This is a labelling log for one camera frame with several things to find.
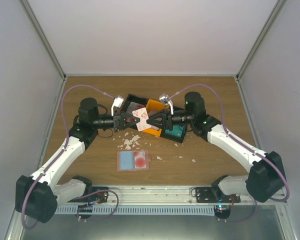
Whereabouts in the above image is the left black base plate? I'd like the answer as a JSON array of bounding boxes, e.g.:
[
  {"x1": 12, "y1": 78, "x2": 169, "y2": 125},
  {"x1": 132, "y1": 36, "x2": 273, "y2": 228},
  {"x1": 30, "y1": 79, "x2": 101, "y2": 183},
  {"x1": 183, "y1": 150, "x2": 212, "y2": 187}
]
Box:
[{"x1": 68, "y1": 186, "x2": 109, "y2": 220}]

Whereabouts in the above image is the black right card bin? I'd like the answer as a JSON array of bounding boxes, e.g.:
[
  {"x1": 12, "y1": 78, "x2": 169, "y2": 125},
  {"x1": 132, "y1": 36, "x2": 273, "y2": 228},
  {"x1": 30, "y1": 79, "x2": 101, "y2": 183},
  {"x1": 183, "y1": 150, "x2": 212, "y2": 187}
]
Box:
[{"x1": 161, "y1": 107, "x2": 188, "y2": 144}]

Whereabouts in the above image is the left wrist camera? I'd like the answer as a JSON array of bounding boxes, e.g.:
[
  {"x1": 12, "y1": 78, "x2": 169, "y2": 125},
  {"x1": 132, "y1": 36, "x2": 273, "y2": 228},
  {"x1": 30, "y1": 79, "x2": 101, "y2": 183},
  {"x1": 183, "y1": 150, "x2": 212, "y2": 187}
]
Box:
[{"x1": 111, "y1": 95, "x2": 124, "y2": 117}]

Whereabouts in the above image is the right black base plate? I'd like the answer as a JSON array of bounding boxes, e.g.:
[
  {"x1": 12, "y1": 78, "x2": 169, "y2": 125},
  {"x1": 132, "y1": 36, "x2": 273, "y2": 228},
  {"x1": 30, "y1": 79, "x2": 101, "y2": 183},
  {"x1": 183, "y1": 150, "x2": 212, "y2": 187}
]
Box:
[{"x1": 190, "y1": 186, "x2": 241, "y2": 221}]

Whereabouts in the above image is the red white cards stack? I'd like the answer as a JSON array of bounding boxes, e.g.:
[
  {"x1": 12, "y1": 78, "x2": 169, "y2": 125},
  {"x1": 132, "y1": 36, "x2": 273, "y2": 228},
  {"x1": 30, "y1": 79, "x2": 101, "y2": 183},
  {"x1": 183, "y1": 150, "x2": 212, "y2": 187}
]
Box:
[{"x1": 126, "y1": 101, "x2": 145, "y2": 113}]

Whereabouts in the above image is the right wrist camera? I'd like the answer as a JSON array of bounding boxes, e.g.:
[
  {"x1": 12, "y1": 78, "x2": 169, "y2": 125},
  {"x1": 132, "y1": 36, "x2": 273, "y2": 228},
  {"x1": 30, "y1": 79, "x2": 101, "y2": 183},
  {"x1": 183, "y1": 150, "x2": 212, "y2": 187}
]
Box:
[{"x1": 159, "y1": 93, "x2": 174, "y2": 115}]

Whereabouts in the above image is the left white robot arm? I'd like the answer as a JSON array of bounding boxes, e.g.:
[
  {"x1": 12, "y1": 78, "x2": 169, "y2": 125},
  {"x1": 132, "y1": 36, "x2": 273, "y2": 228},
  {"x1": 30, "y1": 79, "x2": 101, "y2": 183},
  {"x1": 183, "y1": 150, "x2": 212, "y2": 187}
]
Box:
[{"x1": 14, "y1": 97, "x2": 140, "y2": 223}]

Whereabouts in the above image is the grey slotted cable duct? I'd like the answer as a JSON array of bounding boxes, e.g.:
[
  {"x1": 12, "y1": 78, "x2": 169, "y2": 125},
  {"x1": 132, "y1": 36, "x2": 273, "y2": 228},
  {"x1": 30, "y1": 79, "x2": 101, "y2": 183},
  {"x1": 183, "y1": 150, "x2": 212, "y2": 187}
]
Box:
[{"x1": 54, "y1": 204, "x2": 216, "y2": 216}]

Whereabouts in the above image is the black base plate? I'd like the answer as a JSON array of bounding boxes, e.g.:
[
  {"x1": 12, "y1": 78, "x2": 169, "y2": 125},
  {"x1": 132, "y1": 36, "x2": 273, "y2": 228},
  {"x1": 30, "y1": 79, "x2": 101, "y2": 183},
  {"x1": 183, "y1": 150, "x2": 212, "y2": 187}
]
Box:
[
  {"x1": 190, "y1": 186, "x2": 241, "y2": 221},
  {"x1": 68, "y1": 186, "x2": 109, "y2": 220}
]

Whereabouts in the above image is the pink card holder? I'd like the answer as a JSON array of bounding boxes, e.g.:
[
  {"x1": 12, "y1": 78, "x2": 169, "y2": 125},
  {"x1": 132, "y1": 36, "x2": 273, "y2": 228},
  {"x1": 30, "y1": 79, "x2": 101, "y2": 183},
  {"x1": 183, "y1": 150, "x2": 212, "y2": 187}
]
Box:
[{"x1": 117, "y1": 150, "x2": 151, "y2": 172}]

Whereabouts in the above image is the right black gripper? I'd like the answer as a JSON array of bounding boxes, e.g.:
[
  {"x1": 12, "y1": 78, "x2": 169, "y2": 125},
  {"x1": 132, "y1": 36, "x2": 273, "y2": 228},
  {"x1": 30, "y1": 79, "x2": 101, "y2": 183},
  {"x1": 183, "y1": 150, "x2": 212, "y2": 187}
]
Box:
[{"x1": 147, "y1": 107, "x2": 194, "y2": 131}]

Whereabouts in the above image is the teal cards stack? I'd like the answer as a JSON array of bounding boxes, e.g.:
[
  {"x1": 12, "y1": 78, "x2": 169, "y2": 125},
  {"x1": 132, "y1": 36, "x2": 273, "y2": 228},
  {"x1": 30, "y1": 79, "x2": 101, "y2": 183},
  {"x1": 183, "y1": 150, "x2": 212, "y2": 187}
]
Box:
[{"x1": 164, "y1": 125, "x2": 187, "y2": 140}]

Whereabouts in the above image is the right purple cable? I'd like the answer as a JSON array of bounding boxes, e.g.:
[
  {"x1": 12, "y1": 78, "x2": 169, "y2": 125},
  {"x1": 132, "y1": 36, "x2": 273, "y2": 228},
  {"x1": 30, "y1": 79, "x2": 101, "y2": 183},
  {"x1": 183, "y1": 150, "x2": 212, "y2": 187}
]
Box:
[{"x1": 168, "y1": 83, "x2": 292, "y2": 223}]

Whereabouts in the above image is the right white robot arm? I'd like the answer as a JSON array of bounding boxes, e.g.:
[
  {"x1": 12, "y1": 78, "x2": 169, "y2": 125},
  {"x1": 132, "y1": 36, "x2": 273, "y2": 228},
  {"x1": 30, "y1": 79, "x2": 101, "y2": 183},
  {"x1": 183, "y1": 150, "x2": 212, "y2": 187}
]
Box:
[{"x1": 146, "y1": 91, "x2": 287, "y2": 203}]

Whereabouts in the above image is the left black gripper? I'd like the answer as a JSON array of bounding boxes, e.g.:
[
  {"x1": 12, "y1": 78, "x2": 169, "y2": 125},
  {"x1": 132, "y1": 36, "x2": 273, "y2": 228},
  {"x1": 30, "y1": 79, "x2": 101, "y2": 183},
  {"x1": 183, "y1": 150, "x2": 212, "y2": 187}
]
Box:
[{"x1": 92, "y1": 110, "x2": 140, "y2": 133}]

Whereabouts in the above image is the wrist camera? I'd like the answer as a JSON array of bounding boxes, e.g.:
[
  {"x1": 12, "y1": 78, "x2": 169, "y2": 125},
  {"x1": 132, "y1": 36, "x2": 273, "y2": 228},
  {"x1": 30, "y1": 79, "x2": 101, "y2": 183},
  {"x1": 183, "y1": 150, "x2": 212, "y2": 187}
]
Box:
[
  {"x1": 159, "y1": 93, "x2": 174, "y2": 115},
  {"x1": 111, "y1": 95, "x2": 124, "y2": 117}
]

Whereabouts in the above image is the black left card bin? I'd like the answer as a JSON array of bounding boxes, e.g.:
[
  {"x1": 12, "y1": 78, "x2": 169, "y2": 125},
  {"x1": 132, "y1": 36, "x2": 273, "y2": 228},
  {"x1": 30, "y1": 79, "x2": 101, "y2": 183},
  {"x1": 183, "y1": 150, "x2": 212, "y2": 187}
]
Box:
[{"x1": 121, "y1": 93, "x2": 149, "y2": 115}]

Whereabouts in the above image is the black card bin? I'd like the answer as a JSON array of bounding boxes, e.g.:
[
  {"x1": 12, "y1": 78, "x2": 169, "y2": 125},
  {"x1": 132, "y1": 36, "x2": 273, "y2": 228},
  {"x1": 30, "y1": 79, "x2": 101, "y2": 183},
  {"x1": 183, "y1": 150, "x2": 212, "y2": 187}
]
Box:
[
  {"x1": 161, "y1": 107, "x2": 188, "y2": 144},
  {"x1": 121, "y1": 93, "x2": 149, "y2": 115}
]

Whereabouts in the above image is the orange middle card bin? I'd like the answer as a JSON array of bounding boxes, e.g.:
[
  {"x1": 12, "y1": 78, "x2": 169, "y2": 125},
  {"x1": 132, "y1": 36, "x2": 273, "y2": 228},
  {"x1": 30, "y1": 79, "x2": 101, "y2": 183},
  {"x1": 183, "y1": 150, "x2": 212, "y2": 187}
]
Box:
[{"x1": 142, "y1": 99, "x2": 169, "y2": 137}]

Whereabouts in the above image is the aluminium front rail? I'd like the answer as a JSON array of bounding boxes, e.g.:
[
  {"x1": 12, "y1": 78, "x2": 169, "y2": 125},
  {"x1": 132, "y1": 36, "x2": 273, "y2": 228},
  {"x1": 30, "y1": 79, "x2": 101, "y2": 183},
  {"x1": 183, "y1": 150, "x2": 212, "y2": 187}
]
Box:
[{"x1": 17, "y1": 183, "x2": 288, "y2": 205}]

